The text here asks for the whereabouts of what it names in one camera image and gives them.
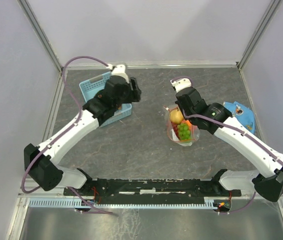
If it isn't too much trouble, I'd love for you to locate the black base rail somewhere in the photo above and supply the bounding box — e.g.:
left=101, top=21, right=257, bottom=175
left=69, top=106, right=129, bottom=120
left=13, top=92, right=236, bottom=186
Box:
left=78, top=178, right=242, bottom=204

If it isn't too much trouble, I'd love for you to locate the green grape bunch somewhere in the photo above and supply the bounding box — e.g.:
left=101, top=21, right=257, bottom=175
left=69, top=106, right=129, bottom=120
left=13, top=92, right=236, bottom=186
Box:
left=178, top=124, right=191, bottom=141

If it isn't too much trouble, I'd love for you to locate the light blue cable duct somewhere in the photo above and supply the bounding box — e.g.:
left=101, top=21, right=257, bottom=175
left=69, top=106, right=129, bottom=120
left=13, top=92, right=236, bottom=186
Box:
left=28, top=197, right=217, bottom=210

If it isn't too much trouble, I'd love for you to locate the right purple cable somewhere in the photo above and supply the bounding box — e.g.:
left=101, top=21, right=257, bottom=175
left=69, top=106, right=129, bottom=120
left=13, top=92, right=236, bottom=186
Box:
left=170, top=76, right=283, bottom=216

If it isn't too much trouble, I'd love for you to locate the light blue plastic basket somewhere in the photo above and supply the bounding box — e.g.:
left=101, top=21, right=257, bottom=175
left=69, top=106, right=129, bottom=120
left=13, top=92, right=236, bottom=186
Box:
left=79, top=72, right=132, bottom=127

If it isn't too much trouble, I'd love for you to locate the orange pink peach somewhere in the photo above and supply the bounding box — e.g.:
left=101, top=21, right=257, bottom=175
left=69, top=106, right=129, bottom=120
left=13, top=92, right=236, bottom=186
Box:
left=181, top=120, right=193, bottom=130

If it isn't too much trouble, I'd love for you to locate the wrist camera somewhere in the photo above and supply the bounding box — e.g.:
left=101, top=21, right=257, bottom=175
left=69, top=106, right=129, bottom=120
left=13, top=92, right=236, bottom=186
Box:
left=106, top=64, right=130, bottom=84
left=170, top=76, right=193, bottom=93

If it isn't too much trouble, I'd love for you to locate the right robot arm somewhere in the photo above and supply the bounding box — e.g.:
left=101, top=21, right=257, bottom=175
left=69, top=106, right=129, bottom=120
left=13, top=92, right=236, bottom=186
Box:
left=174, top=86, right=283, bottom=202

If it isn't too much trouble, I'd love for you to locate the purple cable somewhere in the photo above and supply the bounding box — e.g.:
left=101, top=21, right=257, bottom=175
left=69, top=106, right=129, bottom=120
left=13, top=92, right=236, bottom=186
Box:
left=170, top=76, right=283, bottom=216
left=20, top=56, right=119, bottom=217

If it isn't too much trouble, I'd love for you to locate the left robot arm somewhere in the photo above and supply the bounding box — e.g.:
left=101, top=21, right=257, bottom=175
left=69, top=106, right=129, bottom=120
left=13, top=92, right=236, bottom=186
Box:
left=23, top=75, right=142, bottom=195

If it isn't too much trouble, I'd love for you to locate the red lychee cluster with leaves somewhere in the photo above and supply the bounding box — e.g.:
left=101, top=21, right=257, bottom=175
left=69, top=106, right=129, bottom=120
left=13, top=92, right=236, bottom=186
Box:
left=94, top=91, right=102, bottom=99

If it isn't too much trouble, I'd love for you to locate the clear zip top bag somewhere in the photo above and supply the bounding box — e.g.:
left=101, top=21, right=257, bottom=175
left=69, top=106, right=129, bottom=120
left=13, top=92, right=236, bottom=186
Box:
left=163, top=104, right=200, bottom=147

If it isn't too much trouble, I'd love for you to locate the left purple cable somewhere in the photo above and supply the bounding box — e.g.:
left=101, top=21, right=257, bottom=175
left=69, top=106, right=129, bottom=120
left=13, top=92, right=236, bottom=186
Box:
left=20, top=56, right=119, bottom=217

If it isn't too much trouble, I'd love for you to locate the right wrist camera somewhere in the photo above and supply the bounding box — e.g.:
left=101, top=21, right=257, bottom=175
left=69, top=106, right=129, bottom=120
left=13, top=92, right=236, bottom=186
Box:
left=170, top=76, right=193, bottom=93

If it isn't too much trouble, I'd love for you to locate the blue printed cloth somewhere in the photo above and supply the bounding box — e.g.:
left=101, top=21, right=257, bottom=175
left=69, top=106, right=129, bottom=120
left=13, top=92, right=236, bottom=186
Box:
left=223, top=101, right=256, bottom=134

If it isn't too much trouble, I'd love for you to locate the purple grape bunch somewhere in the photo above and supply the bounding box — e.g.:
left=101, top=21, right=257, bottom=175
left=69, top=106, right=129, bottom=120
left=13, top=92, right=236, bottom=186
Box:
left=171, top=122, right=180, bottom=137

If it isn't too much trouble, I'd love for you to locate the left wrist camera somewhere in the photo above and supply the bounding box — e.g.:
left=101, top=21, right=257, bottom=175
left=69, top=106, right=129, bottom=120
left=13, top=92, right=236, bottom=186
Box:
left=106, top=64, right=130, bottom=84

